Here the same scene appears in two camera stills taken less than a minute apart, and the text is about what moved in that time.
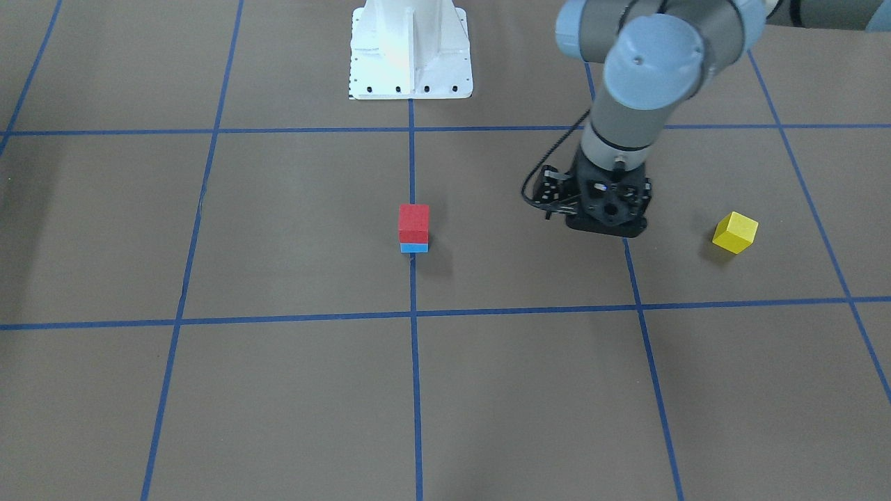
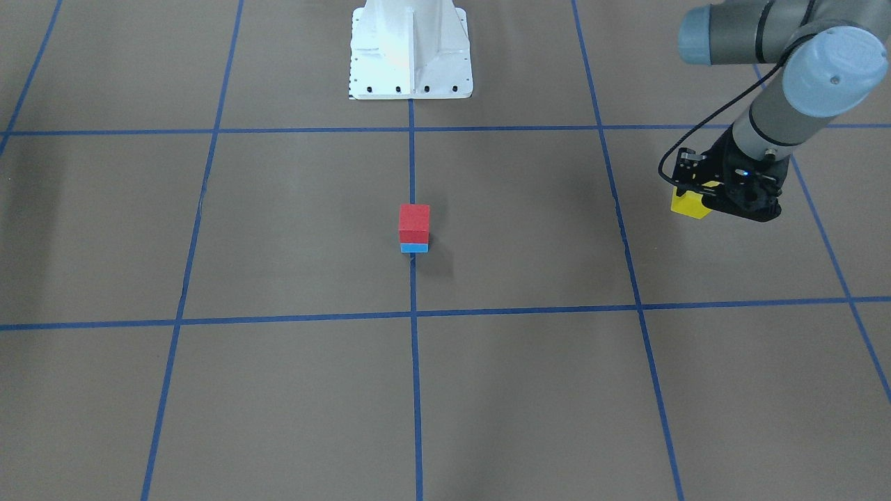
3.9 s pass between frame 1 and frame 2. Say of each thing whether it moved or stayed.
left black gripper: moved
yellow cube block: moved
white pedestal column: stayed
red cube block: stayed
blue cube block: stayed
